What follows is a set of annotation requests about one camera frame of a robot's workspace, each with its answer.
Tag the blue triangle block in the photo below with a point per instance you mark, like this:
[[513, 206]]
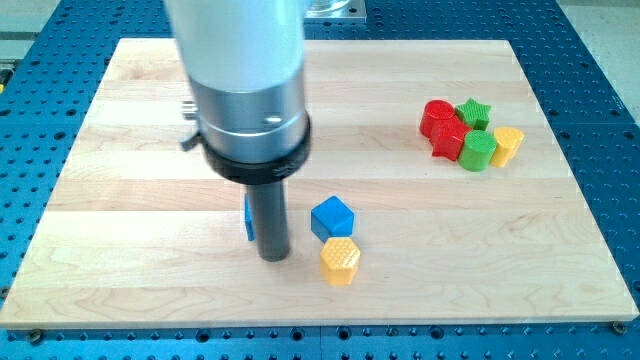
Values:
[[248, 220]]

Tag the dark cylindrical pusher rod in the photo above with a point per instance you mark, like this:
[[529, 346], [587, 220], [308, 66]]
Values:
[[269, 220]]

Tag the red star block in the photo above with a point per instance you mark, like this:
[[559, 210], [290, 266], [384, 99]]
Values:
[[447, 137]]

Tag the green star block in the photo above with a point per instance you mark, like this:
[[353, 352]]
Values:
[[474, 114]]

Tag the yellow hexagon block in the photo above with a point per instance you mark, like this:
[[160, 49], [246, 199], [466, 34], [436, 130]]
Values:
[[339, 260]]

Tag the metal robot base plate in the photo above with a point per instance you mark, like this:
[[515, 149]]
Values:
[[329, 10]]

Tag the red cylinder block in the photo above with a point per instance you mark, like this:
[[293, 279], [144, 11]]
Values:
[[434, 111]]

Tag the green cylinder block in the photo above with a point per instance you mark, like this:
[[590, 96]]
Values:
[[477, 150]]

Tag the blue cube block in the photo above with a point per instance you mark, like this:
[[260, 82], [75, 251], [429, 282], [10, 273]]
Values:
[[332, 218]]

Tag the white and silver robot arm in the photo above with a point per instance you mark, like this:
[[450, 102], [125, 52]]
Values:
[[245, 65]]

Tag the yellow pentagon block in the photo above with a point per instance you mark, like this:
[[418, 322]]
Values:
[[508, 141]]

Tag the black collar ring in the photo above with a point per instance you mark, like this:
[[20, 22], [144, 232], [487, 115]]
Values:
[[260, 173]]

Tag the blue perforated table plate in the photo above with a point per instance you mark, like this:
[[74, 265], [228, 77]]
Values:
[[51, 90]]

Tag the light wooden board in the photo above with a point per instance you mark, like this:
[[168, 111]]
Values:
[[141, 234]]

